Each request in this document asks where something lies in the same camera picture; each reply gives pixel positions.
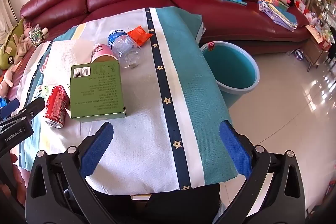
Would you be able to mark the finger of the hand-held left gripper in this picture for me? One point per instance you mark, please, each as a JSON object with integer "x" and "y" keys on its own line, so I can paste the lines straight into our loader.
{"x": 9, "y": 108}
{"x": 31, "y": 109}

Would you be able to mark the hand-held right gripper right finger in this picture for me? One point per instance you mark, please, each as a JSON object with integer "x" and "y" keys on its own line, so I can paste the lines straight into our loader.
{"x": 233, "y": 150}

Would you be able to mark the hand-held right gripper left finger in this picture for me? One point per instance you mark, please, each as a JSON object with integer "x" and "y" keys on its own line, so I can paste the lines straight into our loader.
{"x": 97, "y": 148}

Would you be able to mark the red soda can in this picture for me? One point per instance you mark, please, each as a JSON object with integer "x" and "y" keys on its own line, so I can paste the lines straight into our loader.
{"x": 56, "y": 106}

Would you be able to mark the green cardboard box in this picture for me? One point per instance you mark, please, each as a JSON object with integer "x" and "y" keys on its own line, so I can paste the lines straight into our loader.
{"x": 97, "y": 92}

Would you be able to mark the white paper towel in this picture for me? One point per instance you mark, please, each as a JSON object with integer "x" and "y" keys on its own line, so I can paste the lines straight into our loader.
{"x": 65, "y": 56}

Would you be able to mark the teal plastic bucket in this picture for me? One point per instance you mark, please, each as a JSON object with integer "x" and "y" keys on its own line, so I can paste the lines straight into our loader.
{"x": 231, "y": 66}

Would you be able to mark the pink paper cup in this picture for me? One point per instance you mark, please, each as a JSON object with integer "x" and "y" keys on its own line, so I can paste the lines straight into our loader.
{"x": 101, "y": 53}

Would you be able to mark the clear plastic bottle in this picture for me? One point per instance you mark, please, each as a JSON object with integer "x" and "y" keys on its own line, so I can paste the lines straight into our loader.
{"x": 123, "y": 45}

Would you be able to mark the orange snack packet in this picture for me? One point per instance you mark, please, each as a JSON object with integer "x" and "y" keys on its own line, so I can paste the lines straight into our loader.
{"x": 139, "y": 35}

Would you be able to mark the pink plush doll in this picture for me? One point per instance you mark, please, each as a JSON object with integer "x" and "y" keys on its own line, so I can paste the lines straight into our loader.
{"x": 6, "y": 81}

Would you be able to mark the green dinosaur plush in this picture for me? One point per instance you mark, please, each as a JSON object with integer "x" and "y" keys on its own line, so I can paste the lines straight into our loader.
{"x": 9, "y": 48}

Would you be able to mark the sequin pouch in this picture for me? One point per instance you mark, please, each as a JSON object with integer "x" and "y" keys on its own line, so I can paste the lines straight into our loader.
{"x": 35, "y": 35}

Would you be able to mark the beige plush doll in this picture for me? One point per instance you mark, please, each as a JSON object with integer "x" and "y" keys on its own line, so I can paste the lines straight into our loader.
{"x": 26, "y": 31}

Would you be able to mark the beige curtain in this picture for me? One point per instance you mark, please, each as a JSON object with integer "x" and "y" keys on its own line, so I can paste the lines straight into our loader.
{"x": 5, "y": 11}

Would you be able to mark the teal and white striped tablecloth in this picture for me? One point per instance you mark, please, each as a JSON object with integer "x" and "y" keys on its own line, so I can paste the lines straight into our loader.
{"x": 189, "y": 64}

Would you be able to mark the purple and white ball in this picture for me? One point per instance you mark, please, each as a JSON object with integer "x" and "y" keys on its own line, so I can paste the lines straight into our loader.
{"x": 298, "y": 54}

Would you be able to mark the wooden cabinet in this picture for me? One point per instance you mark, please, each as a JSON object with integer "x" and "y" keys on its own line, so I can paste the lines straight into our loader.
{"x": 313, "y": 52}

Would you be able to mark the stack of folded clothes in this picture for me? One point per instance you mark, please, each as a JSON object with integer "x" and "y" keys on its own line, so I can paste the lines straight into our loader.
{"x": 278, "y": 16}

